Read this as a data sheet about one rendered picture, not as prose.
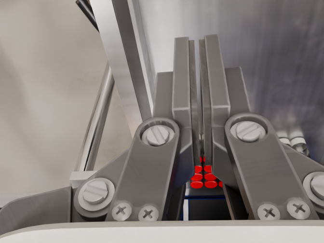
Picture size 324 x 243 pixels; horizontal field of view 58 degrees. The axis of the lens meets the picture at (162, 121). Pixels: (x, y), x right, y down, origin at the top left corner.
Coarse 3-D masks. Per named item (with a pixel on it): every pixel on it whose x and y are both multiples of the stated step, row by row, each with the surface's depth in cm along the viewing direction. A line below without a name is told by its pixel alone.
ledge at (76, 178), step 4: (72, 172) 58; (76, 172) 58; (80, 172) 58; (84, 172) 58; (88, 172) 58; (92, 172) 58; (72, 176) 58; (76, 176) 57; (80, 176) 57; (84, 176) 57; (88, 176) 57; (72, 180) 57; (76, 180) 57; (80, 180) 57; (84, 180) 57; (72, 184) 58; (76, 184) 58; (80, 184) 58
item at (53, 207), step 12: (48, 192) 8; (60, 192) 8; (72, 192) 8; (12, 204) 8; (24, 204) 8; (36, 204) 8; (48, 204) 8; (60, 204) 7; (72, 204) 8; (0, 216) 7; (12, 216) 7; (24, 216) 7; (36, 216) 7; (48, 216) 7; (60, 216) 7; (72, 216) 7; (0, 228) 7; (12, 228) 7
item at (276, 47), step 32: (128, 0) 27; (160, 0) 30; (192, 0) 30; (224, 0) 30; (256, 0) 30; (288, 0) 30; (320, 0) 29; (160, 32) 33; (192, 32) 33; (224, 32) 33; (256, 32) 32; (288, 32) 32; (320, 32) 32; (160, 64) 36; (224, 64) 36; (256, 64) 35; (288, 64) 35; (320, 64) 35; (256, 96) 39; (288, 96) 39; (320, 96) 38; (288, 128) 43; (320, 128) 43; (320, 160) 48
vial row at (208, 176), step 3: (201, 171) 46; (204, 171) 46; (195, 174) 45; (198, 174) 45; (201, 174) 45; (204, 174) 45; (207, 174) 45; (210, 174) 45; (192, 177) 46; (195, 177) 46; (198, 177) 46; (201, 177) 46; (204, 177) 46; (207, 177) 46; (210, 177) 46; (213, 177) 45; (216, 177) 45; (195, 180) 46; (198, 180) 46; (210, 180) 46
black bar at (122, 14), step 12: (120, 0) 29; (120, 12) 30; (120, 24) 30; (132, 24) 30; (132, 36) 31; (132, 48) 33; (132, 60) 34; (132, 72) 35; (144, 84) 36; (144, 96) 38; (144, 108) 39; (144, 120) 41
